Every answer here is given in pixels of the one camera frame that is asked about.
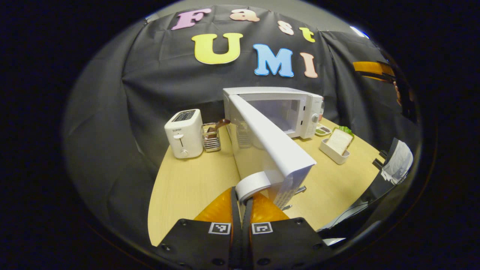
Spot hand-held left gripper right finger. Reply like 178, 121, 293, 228
243, 192, 335, 270

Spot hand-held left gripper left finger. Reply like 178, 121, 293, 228
156, 186, 243, 270

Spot toast and lettuce sandwich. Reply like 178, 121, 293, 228
326, 126, 355, 156

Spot white microwave oven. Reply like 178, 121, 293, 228
223, 87, 325, 211

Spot ceiling light panel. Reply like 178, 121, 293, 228
350, 25, 370, 39

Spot white cloth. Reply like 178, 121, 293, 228
381, 141, 413, 185

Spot black chair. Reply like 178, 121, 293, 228
371, 138, 414, 190

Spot white rectangular tray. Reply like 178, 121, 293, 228
319, 138, 351, 165

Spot white toaster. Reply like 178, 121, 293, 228
164, 109, 204, 159

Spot brown utensil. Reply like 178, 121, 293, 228
206, 119, 231, 135

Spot black backdrop cloth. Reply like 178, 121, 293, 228
64, 4, 422, 240

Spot metal wire holder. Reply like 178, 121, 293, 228
201, 123, 222, 152

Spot black cable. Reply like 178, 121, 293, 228
325, 202, 372, 230

